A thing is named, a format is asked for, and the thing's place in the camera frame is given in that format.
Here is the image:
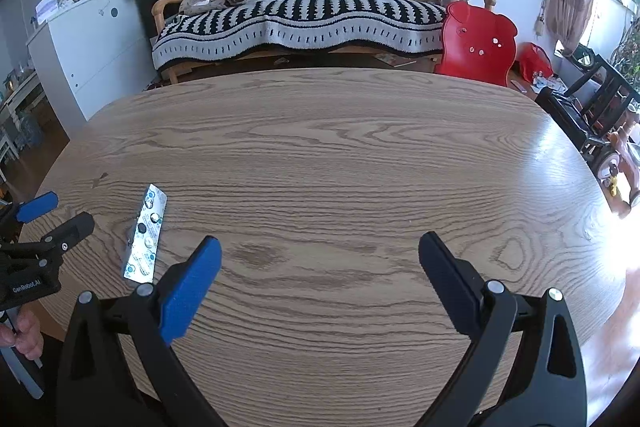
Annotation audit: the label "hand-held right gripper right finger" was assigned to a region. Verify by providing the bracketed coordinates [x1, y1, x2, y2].
[415, 231, 586, 427]

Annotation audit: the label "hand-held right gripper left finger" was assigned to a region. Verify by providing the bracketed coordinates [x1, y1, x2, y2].
[56, 236, 223, 427]

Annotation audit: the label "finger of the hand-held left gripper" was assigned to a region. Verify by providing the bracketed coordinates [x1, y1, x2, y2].
[0, 191, 59, 234]
[27, 211, 96, 259]

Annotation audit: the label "silver blister pack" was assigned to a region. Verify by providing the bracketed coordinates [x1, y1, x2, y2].
[122, 184, 169, 286]

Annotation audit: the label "person's left hand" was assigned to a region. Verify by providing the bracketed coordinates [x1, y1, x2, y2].
[0, 307, 44, 360]

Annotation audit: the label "white shelf rack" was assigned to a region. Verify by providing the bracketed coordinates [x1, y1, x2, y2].
[0, 68, 44, 164]

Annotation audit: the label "white cabinet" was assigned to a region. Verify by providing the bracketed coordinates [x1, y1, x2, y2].
[26, 0, 157, 124]

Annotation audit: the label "stack of white papers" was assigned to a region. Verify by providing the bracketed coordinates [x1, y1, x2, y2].
[34, 0, 59, 26]

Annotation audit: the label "black panel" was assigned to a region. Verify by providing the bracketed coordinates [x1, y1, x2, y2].
[133, 0, 182, 54]

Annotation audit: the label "black wooden chair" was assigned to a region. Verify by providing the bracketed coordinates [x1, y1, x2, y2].
[535, 52, 640, 168]

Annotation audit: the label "wooden sofa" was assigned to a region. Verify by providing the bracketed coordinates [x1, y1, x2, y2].
[151, 0, 497, 86]

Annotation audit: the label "red child chair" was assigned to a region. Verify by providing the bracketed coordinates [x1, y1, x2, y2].
[433, 1, 519, 88]

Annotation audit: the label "red bag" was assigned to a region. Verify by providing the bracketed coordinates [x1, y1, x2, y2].
[516, 41, 555, 81]

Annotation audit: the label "striped black white sofa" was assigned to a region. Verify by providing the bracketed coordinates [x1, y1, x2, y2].
[151, 0, 451, 71]

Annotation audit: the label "green plants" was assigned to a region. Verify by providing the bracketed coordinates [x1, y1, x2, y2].
[606, 0, 640, 84]

